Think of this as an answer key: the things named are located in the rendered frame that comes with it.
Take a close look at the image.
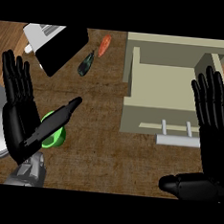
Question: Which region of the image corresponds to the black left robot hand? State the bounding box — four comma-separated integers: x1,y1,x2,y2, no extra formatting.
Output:
0,49,87,170

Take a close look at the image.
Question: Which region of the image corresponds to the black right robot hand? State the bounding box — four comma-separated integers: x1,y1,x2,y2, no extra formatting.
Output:
156,61,224,205

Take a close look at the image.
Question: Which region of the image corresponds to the green cup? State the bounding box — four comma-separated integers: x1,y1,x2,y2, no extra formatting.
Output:
38,110,69,151

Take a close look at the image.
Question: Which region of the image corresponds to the beige open drawer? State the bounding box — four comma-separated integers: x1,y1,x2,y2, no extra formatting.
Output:
118,45,224,142

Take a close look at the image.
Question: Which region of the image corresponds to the black and white appliance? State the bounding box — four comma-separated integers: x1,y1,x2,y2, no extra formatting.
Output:
18,23,90,80

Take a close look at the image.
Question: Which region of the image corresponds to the dark green eggplant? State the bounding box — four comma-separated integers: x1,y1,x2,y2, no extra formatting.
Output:
76,49,96,78

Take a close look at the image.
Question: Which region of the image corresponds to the beige cabinet body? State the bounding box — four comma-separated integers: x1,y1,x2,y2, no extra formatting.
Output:
124,32,224,72

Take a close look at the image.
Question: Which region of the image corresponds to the orange carrot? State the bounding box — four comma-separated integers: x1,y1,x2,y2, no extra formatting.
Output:
97,34,113,59

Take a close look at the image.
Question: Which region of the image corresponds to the grey drawer handle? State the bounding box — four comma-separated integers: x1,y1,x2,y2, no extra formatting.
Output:
155,118,203,148

